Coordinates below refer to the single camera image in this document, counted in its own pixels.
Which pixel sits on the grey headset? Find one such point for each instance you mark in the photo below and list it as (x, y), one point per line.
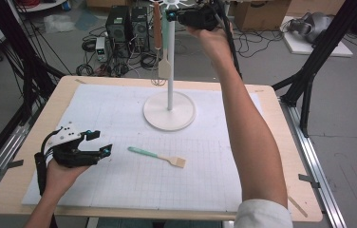
(312, 25)

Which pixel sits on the thin wooden stick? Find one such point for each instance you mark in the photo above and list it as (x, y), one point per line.
(297, 206)

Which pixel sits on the grey metal bracket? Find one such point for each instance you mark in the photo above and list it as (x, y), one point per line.
(308, 180)
(12, 164)

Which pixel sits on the white floor board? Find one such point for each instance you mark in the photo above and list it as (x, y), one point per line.
(322, 49)

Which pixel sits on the large cardboard box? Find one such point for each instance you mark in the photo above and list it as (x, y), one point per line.
(262, 14)

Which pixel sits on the black metal frame stand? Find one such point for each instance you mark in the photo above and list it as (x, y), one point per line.
(322, 47)
(15, 47)

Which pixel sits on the white power supply unit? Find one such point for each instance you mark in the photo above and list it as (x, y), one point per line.
(100, 49)

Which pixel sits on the clear plastic bag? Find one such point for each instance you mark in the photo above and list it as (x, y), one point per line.
(58, 23)

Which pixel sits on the wide black computer tower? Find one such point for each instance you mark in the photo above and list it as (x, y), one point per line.
(118, 27)

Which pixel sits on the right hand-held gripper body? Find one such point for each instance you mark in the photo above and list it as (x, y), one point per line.
(202, 17)

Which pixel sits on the person's right hand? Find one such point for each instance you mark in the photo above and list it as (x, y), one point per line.
(216, 44)

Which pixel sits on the person's left hand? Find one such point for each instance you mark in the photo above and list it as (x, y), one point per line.
(62, 179)

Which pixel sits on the person's jeans legs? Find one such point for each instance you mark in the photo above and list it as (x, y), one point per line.
(119, 223)

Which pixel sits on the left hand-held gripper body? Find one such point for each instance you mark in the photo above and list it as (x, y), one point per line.
(72, 155)

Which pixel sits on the white grid mat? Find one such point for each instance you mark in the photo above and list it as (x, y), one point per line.
(103, 110)

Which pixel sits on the white utensil stand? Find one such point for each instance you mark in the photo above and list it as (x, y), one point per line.
(169, 114)

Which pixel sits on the narrow black computer tower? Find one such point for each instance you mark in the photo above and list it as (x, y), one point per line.
(140, 28)

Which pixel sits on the white sleeve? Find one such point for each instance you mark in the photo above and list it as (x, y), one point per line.
(263, 215)

